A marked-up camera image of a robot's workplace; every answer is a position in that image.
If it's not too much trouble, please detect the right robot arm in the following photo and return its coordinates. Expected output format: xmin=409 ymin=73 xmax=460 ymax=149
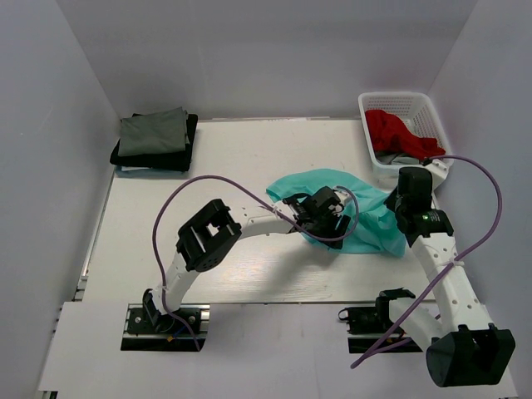
xmin=375 ymin=167 xmax=515 ymax=387

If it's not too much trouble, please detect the grey t shirt in basket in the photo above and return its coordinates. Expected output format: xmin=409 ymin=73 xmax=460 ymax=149
xmin=376 ymin=118 xmax=423 ymax=166

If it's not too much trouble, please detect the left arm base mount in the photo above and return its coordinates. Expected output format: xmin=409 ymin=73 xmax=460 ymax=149
xmin=121 ymin=304 xmax=210 ymax=352

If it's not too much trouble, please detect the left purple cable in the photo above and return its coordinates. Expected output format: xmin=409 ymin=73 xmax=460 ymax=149
xmin=151 ymin=174 xmax=359 ymax=351

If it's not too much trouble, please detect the red t shirt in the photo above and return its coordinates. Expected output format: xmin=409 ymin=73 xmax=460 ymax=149
xmin=364 ymin=110 xmax=446 ymax=160

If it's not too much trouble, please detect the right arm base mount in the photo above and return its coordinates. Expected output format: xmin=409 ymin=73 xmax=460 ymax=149
xmin=337 ymin=306 xmax=421 ymax=354

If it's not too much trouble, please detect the white plastic basket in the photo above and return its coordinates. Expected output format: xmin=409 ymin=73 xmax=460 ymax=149
xmin=358 ymin=91 xmax=452 ymax=180

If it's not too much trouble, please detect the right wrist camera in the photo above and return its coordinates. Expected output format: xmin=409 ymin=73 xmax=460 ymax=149
xmin=421 ymin=159 xmax=450 ymax=191

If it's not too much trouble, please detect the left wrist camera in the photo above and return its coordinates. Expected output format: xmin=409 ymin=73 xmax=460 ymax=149
xmin=332 ymin=188 xmax=353 ymax=208

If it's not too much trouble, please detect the purple cable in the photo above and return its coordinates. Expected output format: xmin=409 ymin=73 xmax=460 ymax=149
xmin=351 ymin=155 xmax=503 ymax=369
xmin=151 ymin=174 xmax=359 ymax=351

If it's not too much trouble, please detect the folded light blue t shirt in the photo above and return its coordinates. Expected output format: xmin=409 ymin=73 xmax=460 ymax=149
xmin=116 ymin=165 xmax=149 ymax=173

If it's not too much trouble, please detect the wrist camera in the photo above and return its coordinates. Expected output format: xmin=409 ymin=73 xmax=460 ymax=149
xmin=332 ymin=188 xmax=353 ymax=208
xmin=421 ymin=159 xmax=450 ymax=191

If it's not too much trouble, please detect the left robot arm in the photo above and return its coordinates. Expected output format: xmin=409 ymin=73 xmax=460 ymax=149
xmin=142 ymin=186 xmax=353 ymax=333

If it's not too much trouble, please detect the folded grey t shirt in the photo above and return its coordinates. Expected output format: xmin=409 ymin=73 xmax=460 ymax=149
xmin=118 ymin=107 xmax=189 ymax=156

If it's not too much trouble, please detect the teal t shirt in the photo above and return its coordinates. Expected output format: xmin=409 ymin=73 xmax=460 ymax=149
xmin=266 ymin=169 xmax=406 ymax=258

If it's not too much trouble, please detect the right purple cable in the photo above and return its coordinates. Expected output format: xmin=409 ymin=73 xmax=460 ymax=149
xmin=351 ymin=155 xmax=503 ymax=369

